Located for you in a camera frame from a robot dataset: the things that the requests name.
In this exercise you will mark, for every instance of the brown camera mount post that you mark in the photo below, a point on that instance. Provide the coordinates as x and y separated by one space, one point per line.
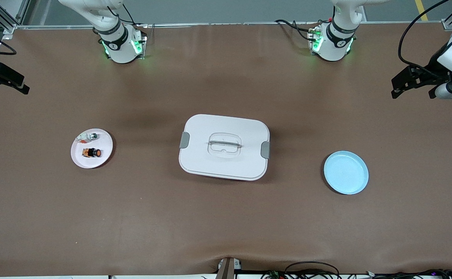
226 269

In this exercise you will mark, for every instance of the orange push-button switch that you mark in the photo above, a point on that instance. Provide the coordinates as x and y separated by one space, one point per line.
92 152

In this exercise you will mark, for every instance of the white lidded storage box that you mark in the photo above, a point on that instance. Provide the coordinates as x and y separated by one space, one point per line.
210 162

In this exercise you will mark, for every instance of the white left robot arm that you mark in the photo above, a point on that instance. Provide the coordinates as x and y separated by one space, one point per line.
336 42

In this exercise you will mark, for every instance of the pink round plate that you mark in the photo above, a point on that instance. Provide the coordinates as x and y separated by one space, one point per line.
94 162

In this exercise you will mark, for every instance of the light blue round plate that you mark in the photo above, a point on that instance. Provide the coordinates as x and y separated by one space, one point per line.
346 172

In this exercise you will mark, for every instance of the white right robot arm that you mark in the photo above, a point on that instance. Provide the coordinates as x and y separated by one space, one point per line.
117 42

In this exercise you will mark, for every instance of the brown table mat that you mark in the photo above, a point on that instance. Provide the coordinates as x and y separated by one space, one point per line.
226 217

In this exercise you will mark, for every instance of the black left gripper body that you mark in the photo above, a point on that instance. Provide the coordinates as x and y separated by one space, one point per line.
435 70

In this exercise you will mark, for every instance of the silver white switch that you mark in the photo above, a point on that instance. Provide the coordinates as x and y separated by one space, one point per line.
92 136

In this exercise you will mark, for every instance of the aluminium table edge rail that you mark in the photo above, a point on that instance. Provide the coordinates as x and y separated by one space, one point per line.
210 24

